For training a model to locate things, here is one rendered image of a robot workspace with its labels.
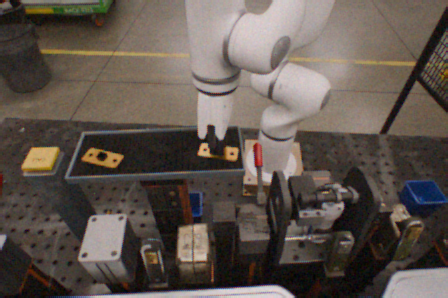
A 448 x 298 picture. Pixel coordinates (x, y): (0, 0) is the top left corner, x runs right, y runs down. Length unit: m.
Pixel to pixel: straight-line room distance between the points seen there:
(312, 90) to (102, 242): 0.61
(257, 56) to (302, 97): 0.43
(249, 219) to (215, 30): 0.39
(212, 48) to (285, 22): 0.11
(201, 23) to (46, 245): 0.95
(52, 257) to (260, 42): 0.97
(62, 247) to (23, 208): 0.25
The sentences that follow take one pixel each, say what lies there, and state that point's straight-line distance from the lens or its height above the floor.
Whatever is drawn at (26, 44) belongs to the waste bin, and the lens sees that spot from 3.18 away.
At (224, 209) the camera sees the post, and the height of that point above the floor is 1.10.
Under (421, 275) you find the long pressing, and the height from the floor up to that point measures 1.00.
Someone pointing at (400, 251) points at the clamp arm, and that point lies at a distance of 0.77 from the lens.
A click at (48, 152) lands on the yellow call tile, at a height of 1.16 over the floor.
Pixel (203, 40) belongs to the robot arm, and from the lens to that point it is 0.45.
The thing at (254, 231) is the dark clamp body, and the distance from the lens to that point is 0.63.
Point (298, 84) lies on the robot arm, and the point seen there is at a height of 1.19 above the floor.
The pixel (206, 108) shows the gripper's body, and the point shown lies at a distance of 0.50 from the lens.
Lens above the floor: 1.63
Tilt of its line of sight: 47 degrees down
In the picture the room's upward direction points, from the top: straight up
